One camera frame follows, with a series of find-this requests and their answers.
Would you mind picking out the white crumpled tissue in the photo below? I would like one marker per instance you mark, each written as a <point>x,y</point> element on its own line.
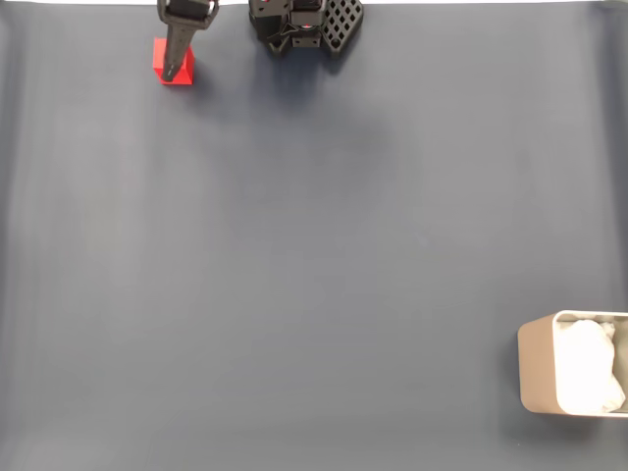
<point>586,363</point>

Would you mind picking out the beige box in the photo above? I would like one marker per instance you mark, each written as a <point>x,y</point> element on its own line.
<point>537,363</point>

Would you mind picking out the red cube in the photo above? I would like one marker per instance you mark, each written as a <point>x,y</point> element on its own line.
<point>158,60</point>

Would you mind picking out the blue grey table mat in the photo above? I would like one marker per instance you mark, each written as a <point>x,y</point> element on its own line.
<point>294,294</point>

